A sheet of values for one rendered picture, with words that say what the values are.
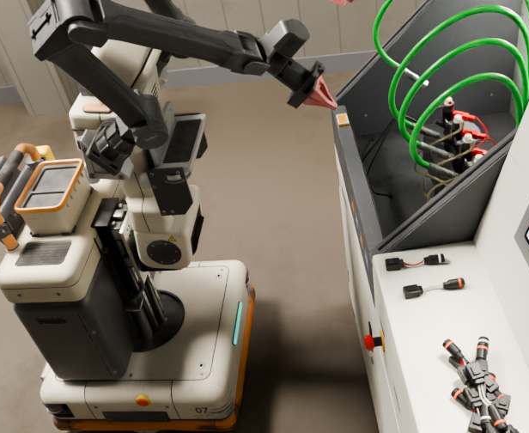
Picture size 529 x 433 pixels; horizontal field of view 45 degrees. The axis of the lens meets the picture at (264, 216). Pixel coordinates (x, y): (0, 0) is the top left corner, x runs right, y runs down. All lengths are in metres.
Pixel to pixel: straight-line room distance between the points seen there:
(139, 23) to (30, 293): 0.98
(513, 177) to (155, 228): 1.00
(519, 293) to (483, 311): 0.09
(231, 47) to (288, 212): 1.79
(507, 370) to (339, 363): 1.26
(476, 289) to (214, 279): 1.27
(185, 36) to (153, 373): 1.26
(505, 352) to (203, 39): 0.82
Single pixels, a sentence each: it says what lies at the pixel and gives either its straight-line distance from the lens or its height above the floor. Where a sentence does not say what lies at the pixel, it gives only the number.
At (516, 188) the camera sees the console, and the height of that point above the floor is 1.18.
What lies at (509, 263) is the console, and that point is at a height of 1.06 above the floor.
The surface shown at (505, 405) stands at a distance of 1.18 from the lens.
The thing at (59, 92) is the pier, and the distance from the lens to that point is 4.27.
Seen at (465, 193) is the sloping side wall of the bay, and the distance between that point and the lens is 1.36.
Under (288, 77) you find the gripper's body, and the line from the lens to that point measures 1.42.
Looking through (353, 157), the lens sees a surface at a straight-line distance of 1.74.
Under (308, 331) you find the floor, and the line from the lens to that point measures 2.54.
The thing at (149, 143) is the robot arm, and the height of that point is 1.21.
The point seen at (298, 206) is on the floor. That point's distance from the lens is 3.06.
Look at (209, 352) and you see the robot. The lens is 2.20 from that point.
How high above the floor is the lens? 2.00
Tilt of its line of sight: 41 degrees down
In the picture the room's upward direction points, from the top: 12 degrees counter-clockwise
